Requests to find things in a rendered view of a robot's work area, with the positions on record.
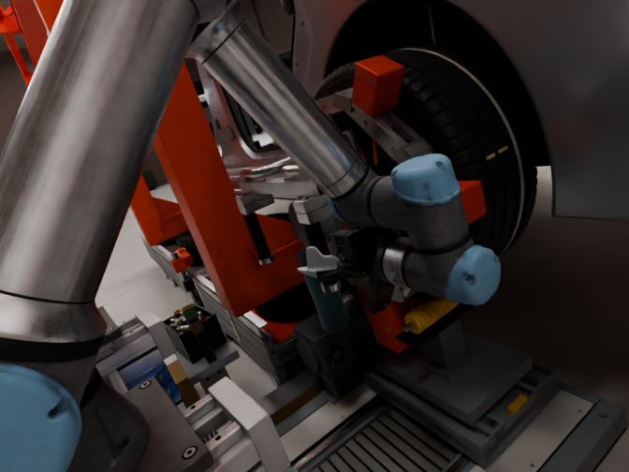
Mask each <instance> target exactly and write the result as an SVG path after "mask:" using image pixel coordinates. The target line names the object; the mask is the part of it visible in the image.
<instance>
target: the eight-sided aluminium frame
mask: <svg viewBox="0 0 629 472"><path fill-rule="evenodd" d="M352 93H353V87H352V88H349V89H345V90H342V91H340V92H337V93H335V94H334V95H332V96H327V97H324V98H321V99H318V100H316V101H315V102H316V103H317V104H318V105H319V106H320V108H321V109H322V110H323V111H324V112H325V114H327V113H330V114H333V113H336V112H339V111H345V112H346V113H347V114H348V115H349V116H350V117H351V118H352V119H353V120H354V121H355V122H356V123H357V124H358V125H359V126H360V127H361V128H362V129H363V130H364V131H365V132H366V133H367V134H368V135H369V136H371V137H372V138H373V139H374V140H375V141H376V142H377V143H378V144H379V145H380V146H381V147H382V148H383V149H384V150H385V151H386V152H387V153H388V154H389V155H390V156H391V157H392V158H393V159H394V160H395V161H396V162H397V163H398V165H400V164H401V163H402V162H404V161H407V160H409V159H412V158H415V157H418V156H424V155H430V154H433V151H432V147H431V146H430V145H429V144H428V143H427V142H426V141H425V139H424V137H422V138H421V137H420V136H419V135H418V134H417V133H416V132H415V131H414V130H413V129H412V128H411V127H410V126H409V125H408V124H406V123H405V122H404V121H403V120H402V119H401V118H400V117H399V116H398V115H397V114H395V113H394V112H393V111H392V110H388V111H384V112H381V113H379V114H376V115H374V116H371V115H369V114H368V113H367V112H365V111H363V110H362V109H361V108H359V107H358V106H356V105H355V104H353V103H352ZM328 249H329V251H330V254H331V255H333V256H335V257H336V258H337V259H338V260H339V266H344V263H343V262H342V261H341V257H340V254H336V253H335V250H334V247H333V244H332V243H328ZM346 280H347V281H348V282H349V283H350V284H351V285H353V286H354V287H355V288H356V287H357V286H359V287H361V288H363V289H366V290H368V285H369V280H370V277H369V276H368V275H366V276H364V277H361V278H347V279H346ZM416 293H417V291H416V290H413V289H410V288H404V287H400V286H396V285H395V288H394V290H393V294H392V298H391V300H393V301H394V302H395V301H397V302H404V301H405V300H407V299H408V298H410V297H411V296H413V295H414V294H416Z"/></svg>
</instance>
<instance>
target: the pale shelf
mask: <svg viewBox="0 0 629 472"><path fill-rule="evenodd" d="M214 354H215V356H216V358H217V360H218V362H216V363H214V364H213V365H211V366H209V364H208V363H207V361H206V359H205V357H204V358H202V359H201V360H199V361H197V362H196V363H194V364H192V363H191V362H190V361H188V360H187V359H186V358H185V357H184V356H183V355H182V354H180V353H179V352H178V351H177V352H176V353H175V355H176V357H177V359H178V360H179V362H180V364H181V366H182V367H183V369H184V371H185V372H186V374H187V376H188V378H189V379H190V381H191V383H192V385H195V384H197V383H198V382H199V381H201V380H203V379H204V378H206V377H208V376H210V375H212V374H213V373H215V372H217V371H218V370H220V369H222V368H223V367H225V366H227V365H228V364H230V363H231V362H233V361H235V360H237V359H238V358H239V357H240V354H239V352H238V350H237V349H236V348H235V347H234V346H233V345H231V344H230V343H229V342H228V341H227V343H225V344H223V345H222V346H220V347H218V348H217V349H216V350H215V351H214Z"/></svg>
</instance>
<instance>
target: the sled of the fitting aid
mask: <svg viewBox="0 0 629 472"><path fill-rule="evenodd" d="M364 375H365V377H366V380H367V383H368V386H369V388H370V389H371V390H373V391H375V392H376V393H377V394H379V395H380V396H382V397H383V398H385V399H386V400H388V401H389V402H390V403H392V404H393V405H395V406H396V407H397V408H399V409H400V410H401V411H403V412H404V413H406V414H407V415H409V416H410V417H411V418H413V419H414V420H416V421H418V422H419V423H421V424H422V425H423V426H425V427H426V428H428V429H429V430H431V431H432V432H434V433H435V434H436V435H438V436H440V437H441V438H443V439H444V440H445V441H446V442H447V443H449V444H450V445H452V446H453V447H455V448H456V449H457V450H459V451H461V452H462V453H464V454H465V455H467V456H468V457H469V458H471V459H472V460H474V461H475V462H477V463H478V464H480V465H481V466H483V467H484V468H487V467H488V466H489V465H490V464H491V463H492V462H493V461H494V460H495V458H496V457H497V456H498V455H499V454H500V453H501V452H502V451H503V450H504V449H505V448H506V447H507V446H508V445H509V444H510V443H511V441H512V440H513V439H514V438H515V437H516V436H517V435H518V434H519V433H520V432H521V431H522V430H523V429H524V428H525V427H526V426H527V424H528V423H529V422H530V421H531V420H532V419H533V418H534V417H535V416H536V415H537V414H538V413H539V412H540V411H541V410H542V409H543V407H544V406H545V405H546V404H547V403H548V402H549V401H550V400H551V399H552V398H553V397H554V396H555V395H556V394H557V393H558V392H559V390H558V383H557V377H556V372H553V371H552V370H549V369H548V368H545V367H542V366H540V365H537V364H535V363H533V368H532V369H531V370H530V371H529V372H528V373H527V374H526V375H525V376H523V377H522V378H521V379H520V380H519V381H518V382H517V383H516V384H515V385H514V386H513V387H512V388H511V389H510V390H509V391H508V392H507V393H506V394H505V395H504V396H503V397H502V398H501V399H500V400H498V401H497V402H496V403H495V404H494V405H493V406H492V407H491V408H490V409H489V410H488V411H487V412H486V413H485V414H484V415H483V416H482V417H481V418H480V419H479V420H478V421H477V422H476V423H474V424H473V425H472V426H470V425H468V424H466V423H465V422H463V421H461V420H459V419H457V418H456V417H454V416H453V415H451V414H449V413H448V412H446V411H444V410H443V409H442V408H441V407H439V406H437V405H435V404H433V403H432V402H430V401H428V400H427V399H425V398H424V397H422V396H420V395H419V394H417V393H415V392H414V391H411V390H410V389H408V388H407V387H405V386H404V385H403V384H401V383H399V382H398V381H396V380H394V379H393V378H391V377H390V376H387V375H386V374H384V373H382V372H381V371H379V370H378V369H377V366H376V363H375V364H373V365H372V366H371V367H369V368H368V369H367V370H365V371H364Z"/></svg>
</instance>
